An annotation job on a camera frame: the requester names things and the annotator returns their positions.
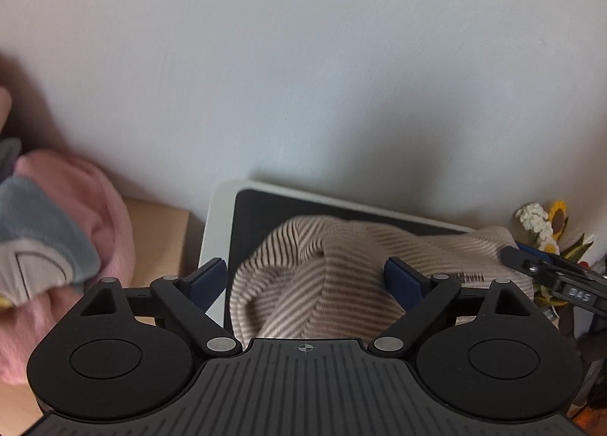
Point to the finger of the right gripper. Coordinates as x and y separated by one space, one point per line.
524 261

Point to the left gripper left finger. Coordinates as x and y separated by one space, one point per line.
186 302

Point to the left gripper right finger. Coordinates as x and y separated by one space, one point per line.
429 305

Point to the beige black striped sweater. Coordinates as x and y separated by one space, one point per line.
319 277

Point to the green leafy plant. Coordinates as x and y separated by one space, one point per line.
542 295

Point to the crochet white daisy bouquet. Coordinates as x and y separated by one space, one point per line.
535 222

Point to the crochet sunflower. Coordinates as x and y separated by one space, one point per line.
558 218

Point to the pink plush clothing pile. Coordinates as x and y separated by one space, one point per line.
64 227

